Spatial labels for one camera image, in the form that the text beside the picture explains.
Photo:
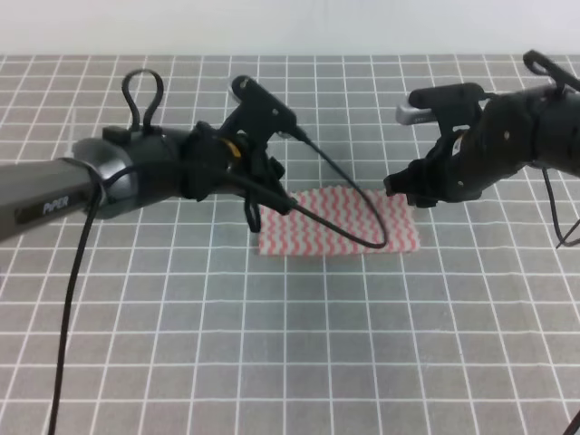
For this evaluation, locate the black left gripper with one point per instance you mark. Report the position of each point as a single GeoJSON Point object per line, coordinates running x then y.
{"type": "Point", "coordinates": [233, 165]}

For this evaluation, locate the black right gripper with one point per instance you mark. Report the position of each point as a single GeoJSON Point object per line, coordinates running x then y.
{"type": "Point", "coordinates": [458, 168]}

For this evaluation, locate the pink white wavy towel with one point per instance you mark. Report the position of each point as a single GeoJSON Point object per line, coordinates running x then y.
{"type": "Point", "coordinates": [298, 235]}

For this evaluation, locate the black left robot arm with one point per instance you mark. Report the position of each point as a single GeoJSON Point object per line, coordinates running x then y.
{"type": "Point", "coordinates": [122, 171]}

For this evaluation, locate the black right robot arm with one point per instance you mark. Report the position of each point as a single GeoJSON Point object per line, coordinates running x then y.
{"type": "Point", "coordinates": [544, 118]}

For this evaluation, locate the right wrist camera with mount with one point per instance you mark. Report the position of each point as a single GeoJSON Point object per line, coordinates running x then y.
{"type": "Point", "coordinates": [450, 106]}

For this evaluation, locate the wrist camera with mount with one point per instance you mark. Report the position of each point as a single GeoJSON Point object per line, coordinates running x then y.
{"type": "Point", "coordinates": [259, 114]}
{"type": "Point", "coordinates": [450, 106]}

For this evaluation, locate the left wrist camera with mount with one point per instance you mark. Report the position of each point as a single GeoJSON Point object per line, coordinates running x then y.
{"type": "Point", "coordinates": [259, 114]}

